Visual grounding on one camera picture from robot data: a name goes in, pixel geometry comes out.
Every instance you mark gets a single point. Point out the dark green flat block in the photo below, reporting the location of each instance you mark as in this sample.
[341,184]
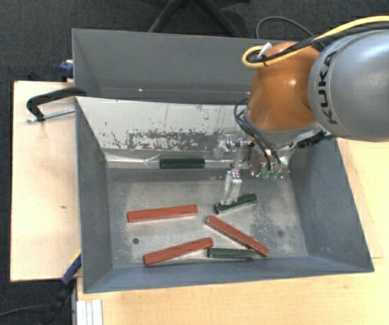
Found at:
[243,201]
[231,253]

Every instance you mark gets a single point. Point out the grey metal bin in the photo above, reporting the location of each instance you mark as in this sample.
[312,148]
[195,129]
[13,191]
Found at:
[180,66]

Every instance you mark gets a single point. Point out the pale wood board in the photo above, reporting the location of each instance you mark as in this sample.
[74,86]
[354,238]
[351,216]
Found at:
[45,181]

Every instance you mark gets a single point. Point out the red-brown flat block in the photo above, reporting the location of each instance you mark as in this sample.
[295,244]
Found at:
[237,235]
[162,213]
[178,251]

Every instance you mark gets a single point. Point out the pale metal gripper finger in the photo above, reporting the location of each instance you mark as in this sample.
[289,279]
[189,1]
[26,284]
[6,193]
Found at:
[228,188]
[236,187]

